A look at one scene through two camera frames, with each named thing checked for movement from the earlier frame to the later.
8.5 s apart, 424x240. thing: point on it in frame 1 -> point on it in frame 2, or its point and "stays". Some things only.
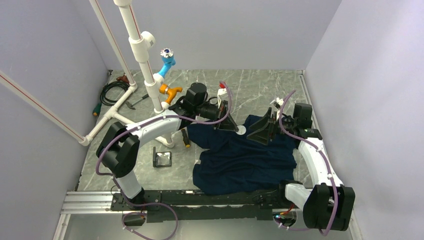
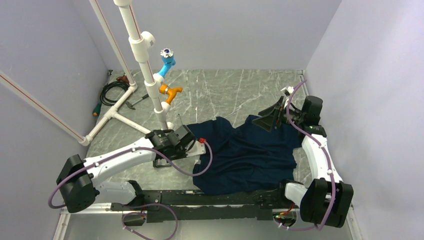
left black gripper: x=228 y=123 -> x=183 y=155
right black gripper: x=265 y=128 -> x=275 y=112
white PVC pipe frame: x=140 y=43 stays
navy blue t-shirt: x=228 y=163 stays
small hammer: x=130 y=105 stays
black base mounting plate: x=165 y=206 stays
